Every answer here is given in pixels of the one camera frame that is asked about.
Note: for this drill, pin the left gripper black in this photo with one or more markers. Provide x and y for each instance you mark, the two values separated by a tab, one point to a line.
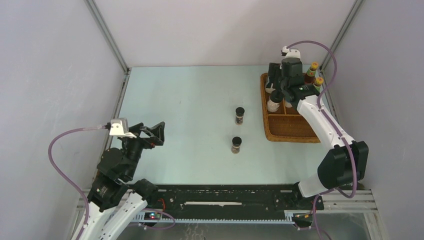
157	133

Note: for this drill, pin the aluminium corner frame left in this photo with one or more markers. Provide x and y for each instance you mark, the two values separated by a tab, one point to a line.
107	34

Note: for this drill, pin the black-spout-lid jar white beads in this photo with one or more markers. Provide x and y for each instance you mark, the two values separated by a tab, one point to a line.
274	101

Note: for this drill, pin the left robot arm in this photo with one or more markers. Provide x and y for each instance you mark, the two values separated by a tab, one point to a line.
112	202

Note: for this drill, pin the large black-lid jar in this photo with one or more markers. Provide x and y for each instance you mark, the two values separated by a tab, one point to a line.
269	85

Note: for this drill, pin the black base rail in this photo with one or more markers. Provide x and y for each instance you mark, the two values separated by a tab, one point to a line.
226	202

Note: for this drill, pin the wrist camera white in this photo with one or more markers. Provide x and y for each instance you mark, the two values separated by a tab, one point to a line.
119	128
290	53

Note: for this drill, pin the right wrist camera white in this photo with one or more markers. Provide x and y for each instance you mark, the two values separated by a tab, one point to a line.
290	53

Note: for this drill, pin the aluminium corner frame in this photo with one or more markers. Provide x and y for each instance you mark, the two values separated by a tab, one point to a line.
107	34
353	12

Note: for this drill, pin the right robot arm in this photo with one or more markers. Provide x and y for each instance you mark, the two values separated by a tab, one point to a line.
346	159

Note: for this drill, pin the yellow-cap sauce bottle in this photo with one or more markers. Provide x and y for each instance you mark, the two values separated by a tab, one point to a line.
318	82
310	74

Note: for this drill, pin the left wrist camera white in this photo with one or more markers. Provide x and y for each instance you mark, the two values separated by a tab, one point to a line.
119	128

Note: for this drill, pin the small black-lid spice jar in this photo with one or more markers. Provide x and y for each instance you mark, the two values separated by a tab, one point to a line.
239	115

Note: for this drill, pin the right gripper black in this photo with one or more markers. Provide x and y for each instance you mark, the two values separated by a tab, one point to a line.
273	71

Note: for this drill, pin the wicker divided basket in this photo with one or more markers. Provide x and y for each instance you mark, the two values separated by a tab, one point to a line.
286	124

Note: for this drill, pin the aluminium corner frame right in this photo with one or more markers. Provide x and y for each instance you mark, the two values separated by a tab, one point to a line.
353	12

